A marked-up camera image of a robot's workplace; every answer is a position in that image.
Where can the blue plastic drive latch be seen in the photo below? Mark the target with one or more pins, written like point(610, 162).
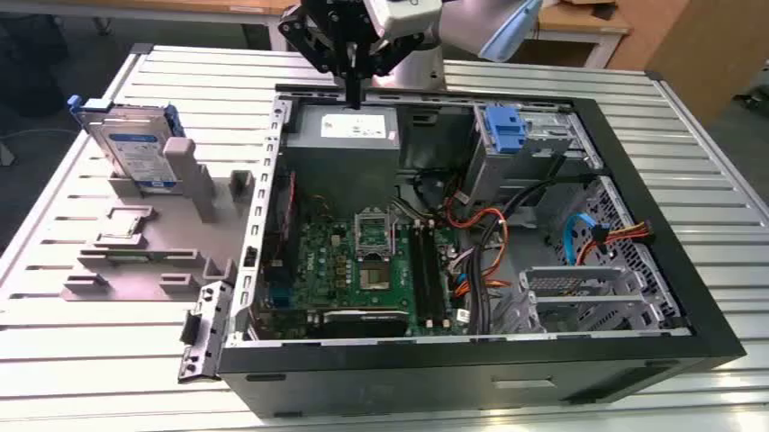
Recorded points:
point(505, 130)

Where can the black graphics card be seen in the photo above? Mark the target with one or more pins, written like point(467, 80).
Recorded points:
point(361, 321)

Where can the grey power supply unit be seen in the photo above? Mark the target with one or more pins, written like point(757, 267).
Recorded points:
point(342, 175)

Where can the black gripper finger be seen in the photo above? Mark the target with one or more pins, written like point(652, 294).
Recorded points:
point(393, 56)
point(306, 40)

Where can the wooden desk white frame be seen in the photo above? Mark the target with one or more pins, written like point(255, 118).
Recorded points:
point(180, 8)
point(589, 22)

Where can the green motherboard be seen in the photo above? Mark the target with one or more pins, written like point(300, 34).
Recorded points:
point(324, 265)

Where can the silver CPU chip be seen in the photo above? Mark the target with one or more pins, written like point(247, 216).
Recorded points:
point(123, 223)

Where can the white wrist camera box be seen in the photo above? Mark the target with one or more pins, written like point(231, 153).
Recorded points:
point(402, 18)

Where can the hard disk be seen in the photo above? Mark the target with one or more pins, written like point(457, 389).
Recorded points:
point(140, 153)

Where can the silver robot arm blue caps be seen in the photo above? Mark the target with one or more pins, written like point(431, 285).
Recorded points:
point(421, 67)

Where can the grey card retainer bracket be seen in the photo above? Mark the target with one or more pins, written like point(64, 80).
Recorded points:
point(207, 324)

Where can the grey parts rack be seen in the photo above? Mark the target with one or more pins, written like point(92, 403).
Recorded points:
point(174, 238)

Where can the black RAM slot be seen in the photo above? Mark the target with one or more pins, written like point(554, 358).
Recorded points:
point(422, 270)

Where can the blue expansion slot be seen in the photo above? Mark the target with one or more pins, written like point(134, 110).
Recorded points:
point(280, 297)

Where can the brown wooden cabinet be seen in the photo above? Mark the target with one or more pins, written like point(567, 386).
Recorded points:
point(709, 45)

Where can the grey metal disk bay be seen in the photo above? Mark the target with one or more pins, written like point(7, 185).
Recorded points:
point(594, 274)

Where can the grey metal drive cage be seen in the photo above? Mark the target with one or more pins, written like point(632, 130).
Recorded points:
point(510, 171)

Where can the black table corner cap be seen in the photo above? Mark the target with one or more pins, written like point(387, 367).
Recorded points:
point(140, 48)
point(656, 75)

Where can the green RAM stick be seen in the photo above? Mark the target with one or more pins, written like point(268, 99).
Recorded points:
point(144, 256)

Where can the black PC case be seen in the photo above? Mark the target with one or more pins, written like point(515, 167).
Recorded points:
point(421, 382)

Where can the CPU socket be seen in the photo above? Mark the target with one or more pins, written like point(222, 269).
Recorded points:
point(378, 276)

